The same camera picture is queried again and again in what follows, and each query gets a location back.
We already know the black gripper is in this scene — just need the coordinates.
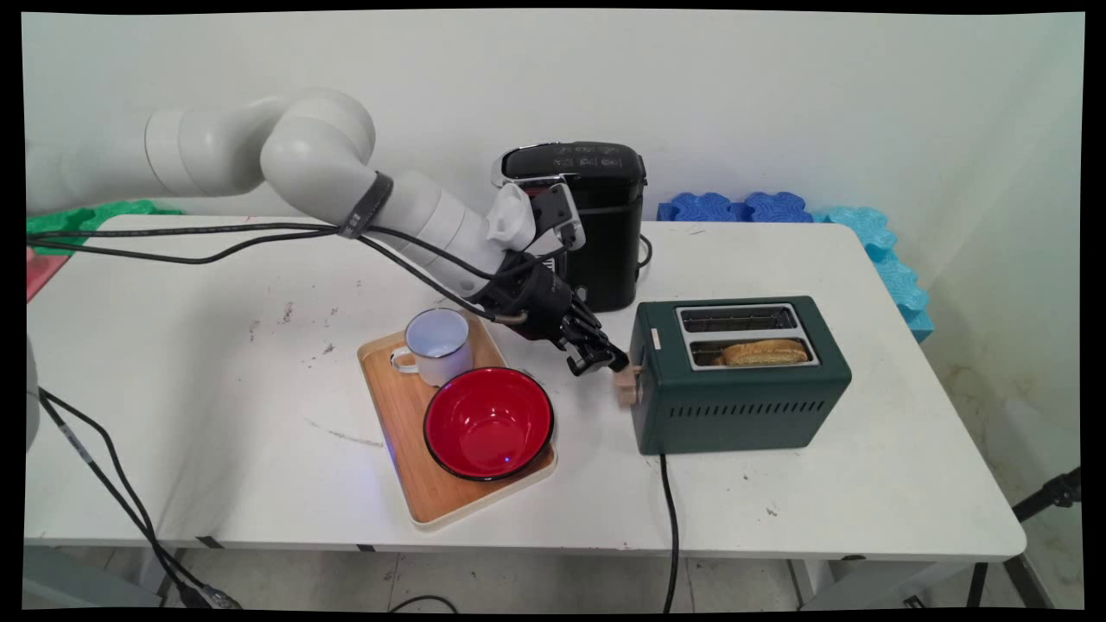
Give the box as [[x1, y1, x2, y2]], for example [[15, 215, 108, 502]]
[[471, 252, 631, 378]]

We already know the black toaster power cord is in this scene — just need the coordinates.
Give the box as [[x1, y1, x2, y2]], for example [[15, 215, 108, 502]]
[[659, 453, 682, 613]]

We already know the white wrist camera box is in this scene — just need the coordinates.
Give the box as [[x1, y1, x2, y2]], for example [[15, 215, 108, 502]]
[[486, 181, 588, 257]]

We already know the toasted bread slice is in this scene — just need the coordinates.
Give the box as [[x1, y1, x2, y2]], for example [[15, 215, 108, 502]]
[[715, 339, 811, 367]]

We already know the wooden serving tray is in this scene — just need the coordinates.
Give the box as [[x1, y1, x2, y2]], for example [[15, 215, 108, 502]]
[[357, 308, 559, 531]]

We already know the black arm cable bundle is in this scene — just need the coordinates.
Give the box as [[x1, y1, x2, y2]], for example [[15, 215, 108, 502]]
[[26, 219, 530, 327]]

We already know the black floor cable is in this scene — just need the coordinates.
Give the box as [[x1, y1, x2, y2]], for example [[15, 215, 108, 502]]
[[38, 387, 245, 611]]

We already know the white enamel mug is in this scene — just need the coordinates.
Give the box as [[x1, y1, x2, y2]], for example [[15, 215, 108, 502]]
[[390, 308, 474, 387]]

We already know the dark green toaster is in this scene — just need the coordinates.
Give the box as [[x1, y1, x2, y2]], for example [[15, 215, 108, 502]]
[[628, 295, 854, 457]]

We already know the cyan foam mat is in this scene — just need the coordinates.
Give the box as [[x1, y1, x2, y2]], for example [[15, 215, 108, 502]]
[[810, 206, 936, 344]]

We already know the green foam mat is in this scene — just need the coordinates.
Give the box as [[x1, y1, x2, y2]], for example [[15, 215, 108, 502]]
[[26, 200, 184, 257]]

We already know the black cable loop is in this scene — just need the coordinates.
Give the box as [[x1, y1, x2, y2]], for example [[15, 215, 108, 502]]
[[387, 593, 461, 614]]

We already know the red enamel bowl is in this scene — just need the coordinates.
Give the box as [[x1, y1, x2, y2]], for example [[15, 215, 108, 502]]
[[423, 366, 556, 482]]

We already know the pink foam mat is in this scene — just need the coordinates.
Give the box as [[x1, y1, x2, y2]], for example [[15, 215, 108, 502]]
[[26, 245, 70, 303]]

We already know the black coffee maker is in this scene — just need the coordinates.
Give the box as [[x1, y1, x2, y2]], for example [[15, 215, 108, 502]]
[[492, 142, 649, 314]]

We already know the black metal table leg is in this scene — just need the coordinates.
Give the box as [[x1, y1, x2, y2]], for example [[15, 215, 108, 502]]
[[154, 548, 188, 597], [966, 555, 1053, 611]]

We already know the black tripod leg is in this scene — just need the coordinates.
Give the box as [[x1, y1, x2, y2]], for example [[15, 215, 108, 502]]
[[1011, 466, 1084, 524]]

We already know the blue foam mat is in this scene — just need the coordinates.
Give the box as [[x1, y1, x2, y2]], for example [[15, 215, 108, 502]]
[[656, 191, 815, 225]]

